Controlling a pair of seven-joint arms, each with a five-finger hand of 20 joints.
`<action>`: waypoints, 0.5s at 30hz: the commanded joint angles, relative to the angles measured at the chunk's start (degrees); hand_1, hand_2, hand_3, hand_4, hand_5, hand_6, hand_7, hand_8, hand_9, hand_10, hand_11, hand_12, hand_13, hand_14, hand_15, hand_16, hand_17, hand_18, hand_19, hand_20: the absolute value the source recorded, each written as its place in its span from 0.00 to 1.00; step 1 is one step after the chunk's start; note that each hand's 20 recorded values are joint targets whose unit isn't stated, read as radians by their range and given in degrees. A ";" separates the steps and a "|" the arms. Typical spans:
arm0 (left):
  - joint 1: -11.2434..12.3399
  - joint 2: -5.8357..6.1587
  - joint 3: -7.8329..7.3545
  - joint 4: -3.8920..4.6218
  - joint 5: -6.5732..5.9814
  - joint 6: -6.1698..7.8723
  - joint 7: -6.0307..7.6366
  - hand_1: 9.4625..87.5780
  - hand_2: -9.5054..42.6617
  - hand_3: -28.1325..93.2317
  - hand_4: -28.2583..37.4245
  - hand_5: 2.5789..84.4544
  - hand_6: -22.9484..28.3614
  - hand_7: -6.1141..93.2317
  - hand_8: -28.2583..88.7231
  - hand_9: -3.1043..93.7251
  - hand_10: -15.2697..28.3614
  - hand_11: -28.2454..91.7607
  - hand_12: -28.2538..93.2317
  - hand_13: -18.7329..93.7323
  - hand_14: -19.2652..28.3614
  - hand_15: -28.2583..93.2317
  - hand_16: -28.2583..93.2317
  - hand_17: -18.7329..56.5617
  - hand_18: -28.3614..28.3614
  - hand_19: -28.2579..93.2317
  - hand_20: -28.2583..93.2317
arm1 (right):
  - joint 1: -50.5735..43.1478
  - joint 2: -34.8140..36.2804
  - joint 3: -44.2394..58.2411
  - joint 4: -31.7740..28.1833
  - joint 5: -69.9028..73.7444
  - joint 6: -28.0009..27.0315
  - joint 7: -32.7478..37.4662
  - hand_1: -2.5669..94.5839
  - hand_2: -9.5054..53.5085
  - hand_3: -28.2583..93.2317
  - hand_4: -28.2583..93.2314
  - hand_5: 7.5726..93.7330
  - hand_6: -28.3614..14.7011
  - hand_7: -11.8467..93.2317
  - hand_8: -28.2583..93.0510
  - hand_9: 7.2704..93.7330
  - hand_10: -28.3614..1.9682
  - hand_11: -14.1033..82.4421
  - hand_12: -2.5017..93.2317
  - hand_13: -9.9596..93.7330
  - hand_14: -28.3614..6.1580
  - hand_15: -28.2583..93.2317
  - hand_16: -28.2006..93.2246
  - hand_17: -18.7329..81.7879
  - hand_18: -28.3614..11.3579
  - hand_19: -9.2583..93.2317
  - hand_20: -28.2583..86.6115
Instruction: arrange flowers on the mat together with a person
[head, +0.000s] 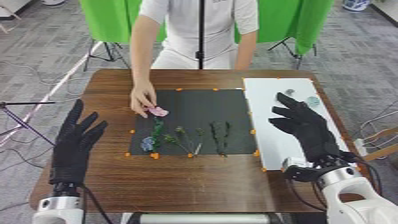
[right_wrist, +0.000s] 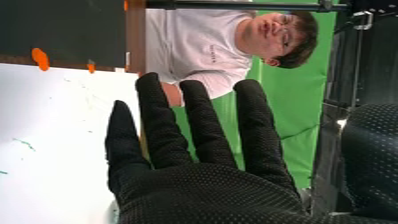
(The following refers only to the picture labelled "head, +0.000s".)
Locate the white sheet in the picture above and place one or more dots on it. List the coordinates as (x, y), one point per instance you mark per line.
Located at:
(267, 140)

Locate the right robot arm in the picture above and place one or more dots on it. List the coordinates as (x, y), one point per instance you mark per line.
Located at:
(356, 200)

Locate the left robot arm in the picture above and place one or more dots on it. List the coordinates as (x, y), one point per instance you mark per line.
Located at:
(59, 206)

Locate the black tripod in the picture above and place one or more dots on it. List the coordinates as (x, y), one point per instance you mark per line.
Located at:
(24, 123)

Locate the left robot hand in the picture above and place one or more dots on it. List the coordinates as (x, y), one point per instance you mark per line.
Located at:
(72, 150)

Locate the person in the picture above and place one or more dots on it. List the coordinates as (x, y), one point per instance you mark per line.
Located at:
(178, 33)

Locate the grey blue flower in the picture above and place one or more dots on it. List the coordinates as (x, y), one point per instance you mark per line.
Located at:
(290, 92)

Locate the pink flower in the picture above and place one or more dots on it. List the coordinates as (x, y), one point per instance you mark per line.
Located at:
(159, 112)

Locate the black stand pole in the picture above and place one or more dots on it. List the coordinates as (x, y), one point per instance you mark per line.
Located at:
(201, 33)

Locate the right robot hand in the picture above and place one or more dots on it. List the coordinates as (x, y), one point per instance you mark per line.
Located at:
(308, 130)

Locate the pale grey bar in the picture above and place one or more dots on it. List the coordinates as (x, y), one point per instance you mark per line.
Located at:
(201, 218)

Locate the large green sprig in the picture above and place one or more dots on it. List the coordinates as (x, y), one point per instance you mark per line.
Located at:
(219, 136)

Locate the dark mat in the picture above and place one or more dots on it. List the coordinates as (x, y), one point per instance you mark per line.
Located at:
(196, 110)

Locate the blue white vase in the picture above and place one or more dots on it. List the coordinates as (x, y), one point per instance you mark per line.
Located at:
(356, 4)

